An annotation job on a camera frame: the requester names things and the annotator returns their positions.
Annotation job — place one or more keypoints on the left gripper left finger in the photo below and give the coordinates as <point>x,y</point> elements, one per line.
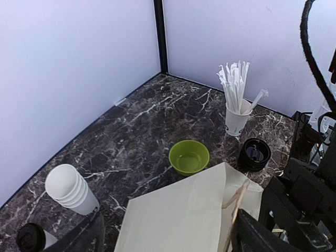
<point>86,236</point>

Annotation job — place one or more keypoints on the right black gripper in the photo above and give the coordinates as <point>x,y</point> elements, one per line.
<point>302,203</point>

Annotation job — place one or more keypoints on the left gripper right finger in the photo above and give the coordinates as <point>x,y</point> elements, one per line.
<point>250,235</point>

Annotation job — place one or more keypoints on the beige paper bag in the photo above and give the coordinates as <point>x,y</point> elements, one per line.
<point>184,216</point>

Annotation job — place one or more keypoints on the stack of white paper cups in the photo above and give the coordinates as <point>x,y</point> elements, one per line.
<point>65,185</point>

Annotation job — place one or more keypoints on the black plastic cup lid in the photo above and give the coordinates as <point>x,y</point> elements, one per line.
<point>31,238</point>

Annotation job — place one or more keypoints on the white paper cup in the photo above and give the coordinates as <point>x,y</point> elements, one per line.
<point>49,239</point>

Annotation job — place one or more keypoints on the stack of black lids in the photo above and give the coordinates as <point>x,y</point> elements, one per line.
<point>254,155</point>

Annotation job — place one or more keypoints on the green bowl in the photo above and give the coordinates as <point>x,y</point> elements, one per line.
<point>188,157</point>

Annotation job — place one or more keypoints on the white cup holding straws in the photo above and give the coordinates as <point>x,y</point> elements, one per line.
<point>235,122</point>

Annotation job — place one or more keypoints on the bundle of wrapped straws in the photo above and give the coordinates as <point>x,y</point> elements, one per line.
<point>233,80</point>

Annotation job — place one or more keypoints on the right black frame post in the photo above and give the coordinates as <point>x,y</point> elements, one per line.
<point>161,36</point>

